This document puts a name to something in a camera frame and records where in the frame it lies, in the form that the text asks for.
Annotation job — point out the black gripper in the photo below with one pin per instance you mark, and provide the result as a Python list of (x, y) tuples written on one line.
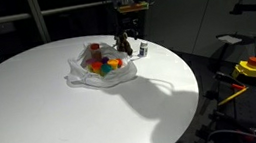
[(130, 20)]

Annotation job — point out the brown plush monkey toy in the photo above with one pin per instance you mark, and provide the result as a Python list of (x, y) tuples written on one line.
[(124, 45)]

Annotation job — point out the white pill bottle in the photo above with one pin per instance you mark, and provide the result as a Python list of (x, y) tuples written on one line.
[(143, 49)]

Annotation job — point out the red lid spice jar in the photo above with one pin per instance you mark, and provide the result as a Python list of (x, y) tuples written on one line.
[(95, 51)]

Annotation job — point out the orange lid dough tub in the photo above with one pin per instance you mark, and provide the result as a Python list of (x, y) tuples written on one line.
[(97, 66)]

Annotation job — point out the magenta lid dough tub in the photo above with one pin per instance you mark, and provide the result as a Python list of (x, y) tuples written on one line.
[(89, 62)]

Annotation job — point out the yellow lid dough tub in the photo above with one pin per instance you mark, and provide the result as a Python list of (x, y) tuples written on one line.
[(112, 63)]

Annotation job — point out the teal lid dough tub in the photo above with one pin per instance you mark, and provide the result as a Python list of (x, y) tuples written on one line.
[(105, 68)]

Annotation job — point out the white plastic bag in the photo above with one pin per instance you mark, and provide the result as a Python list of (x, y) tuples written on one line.
[(115, 78)]

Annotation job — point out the black stand with white plate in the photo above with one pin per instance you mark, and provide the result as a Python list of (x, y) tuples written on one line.
[(231, 38)]

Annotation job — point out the yellow pencil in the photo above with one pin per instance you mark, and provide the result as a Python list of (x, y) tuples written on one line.
[(232, 96)]

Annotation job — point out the yellow emergency stop button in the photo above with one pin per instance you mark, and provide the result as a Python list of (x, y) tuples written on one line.
[(247, 69)]

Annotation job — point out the grey window post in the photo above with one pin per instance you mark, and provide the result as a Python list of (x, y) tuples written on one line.
[(38, 20)]

